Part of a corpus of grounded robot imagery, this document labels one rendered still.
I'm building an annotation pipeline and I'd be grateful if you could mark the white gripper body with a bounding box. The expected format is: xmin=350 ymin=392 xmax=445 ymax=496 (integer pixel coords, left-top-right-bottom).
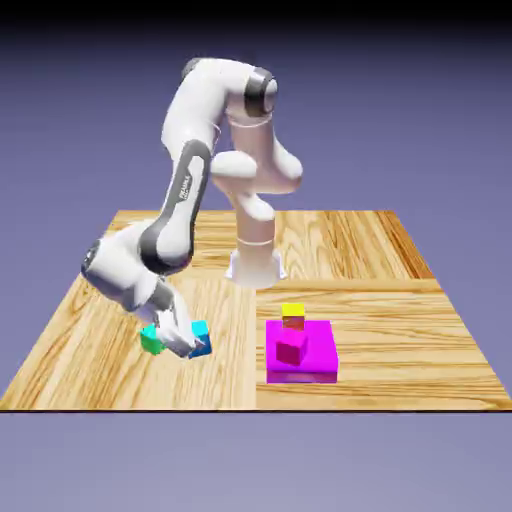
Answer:
xmin=154 ymin=294 xmax=198 ymax=359

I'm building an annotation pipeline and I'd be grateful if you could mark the small green cube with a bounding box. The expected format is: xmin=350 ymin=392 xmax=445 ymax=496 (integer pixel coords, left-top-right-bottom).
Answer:
xmin=139 ymin=323 xmax=168 ymax=356

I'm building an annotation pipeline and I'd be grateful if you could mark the small cyan cube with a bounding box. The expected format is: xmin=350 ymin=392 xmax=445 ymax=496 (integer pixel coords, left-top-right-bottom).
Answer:
xmin=187 ymin=319 xmax=213 ymax=360

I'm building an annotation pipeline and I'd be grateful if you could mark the small yellow cube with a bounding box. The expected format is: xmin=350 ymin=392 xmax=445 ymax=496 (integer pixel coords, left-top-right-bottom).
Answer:
xmin=281 ymin=302 xmax=306 ymax=332

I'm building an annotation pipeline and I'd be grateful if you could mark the small magenta cube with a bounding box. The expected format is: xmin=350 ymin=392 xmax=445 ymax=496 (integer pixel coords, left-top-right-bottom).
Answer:
xmin=275 ymin=329 xmax=310 ymax=368

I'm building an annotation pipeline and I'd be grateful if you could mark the large magenta box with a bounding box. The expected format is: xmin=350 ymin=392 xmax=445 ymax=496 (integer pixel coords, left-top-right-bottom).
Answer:
xmin=265 ymin=318 xmax=340 ymax=385

